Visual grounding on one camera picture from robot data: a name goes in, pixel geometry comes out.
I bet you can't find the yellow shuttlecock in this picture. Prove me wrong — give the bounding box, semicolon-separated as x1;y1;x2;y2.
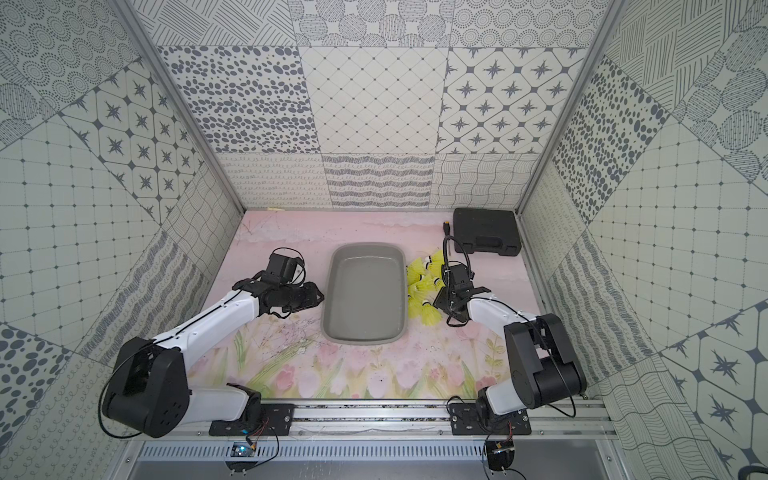
419;303;442;326
422;249;445;278
407;296;430;317
408;278;441;298
406;258;427;285

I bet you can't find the grey plastic storage box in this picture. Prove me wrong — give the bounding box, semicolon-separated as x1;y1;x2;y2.
321;242;408;346

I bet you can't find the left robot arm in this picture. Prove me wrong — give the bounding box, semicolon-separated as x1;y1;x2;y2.
97;278;324;438

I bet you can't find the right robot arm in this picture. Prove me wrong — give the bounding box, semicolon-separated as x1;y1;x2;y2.
435;263;587;423

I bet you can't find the black plastic tool case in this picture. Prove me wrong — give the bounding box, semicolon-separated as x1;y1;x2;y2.
453;208;522;257

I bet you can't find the green circuit board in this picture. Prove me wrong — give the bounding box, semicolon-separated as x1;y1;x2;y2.
230;442;255;458

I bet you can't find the black round connector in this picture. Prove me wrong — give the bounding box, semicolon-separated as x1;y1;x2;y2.
484;440;515;472

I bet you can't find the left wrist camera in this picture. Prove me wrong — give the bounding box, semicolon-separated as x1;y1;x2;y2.
262;252;306;285

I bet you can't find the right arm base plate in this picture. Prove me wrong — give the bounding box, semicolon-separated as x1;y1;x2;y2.
446;399;532;436

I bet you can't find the aluminium mounting rail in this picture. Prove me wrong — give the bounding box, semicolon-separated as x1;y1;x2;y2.
122;398;616;442

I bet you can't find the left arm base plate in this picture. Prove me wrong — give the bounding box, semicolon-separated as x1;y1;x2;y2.
208;403;296;437

